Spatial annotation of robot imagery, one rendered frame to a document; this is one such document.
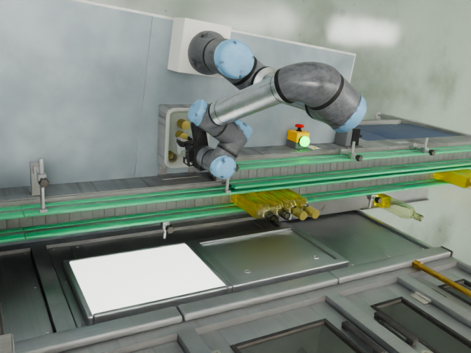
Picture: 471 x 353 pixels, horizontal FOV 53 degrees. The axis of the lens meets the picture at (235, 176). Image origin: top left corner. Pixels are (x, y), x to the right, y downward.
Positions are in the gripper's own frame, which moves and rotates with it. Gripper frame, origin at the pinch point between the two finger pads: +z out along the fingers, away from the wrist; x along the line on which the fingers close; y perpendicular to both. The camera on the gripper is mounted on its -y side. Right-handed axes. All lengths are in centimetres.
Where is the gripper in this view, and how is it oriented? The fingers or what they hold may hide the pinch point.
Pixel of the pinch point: (183, 137)
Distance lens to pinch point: 178.5
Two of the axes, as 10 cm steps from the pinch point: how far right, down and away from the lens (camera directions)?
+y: -0.6, 9.5, 3.1
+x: 8.7, -1.0, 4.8
